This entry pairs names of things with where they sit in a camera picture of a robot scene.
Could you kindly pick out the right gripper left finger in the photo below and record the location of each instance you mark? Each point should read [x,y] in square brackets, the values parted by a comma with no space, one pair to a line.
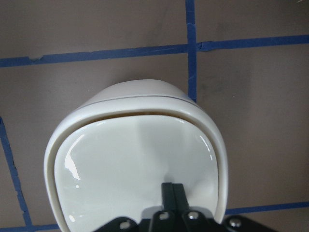
[164,219]

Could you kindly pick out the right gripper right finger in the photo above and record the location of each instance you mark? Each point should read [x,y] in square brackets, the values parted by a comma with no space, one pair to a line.
[190,218]

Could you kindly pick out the white trash can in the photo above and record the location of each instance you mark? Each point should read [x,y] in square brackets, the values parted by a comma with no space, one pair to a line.
[109,157]

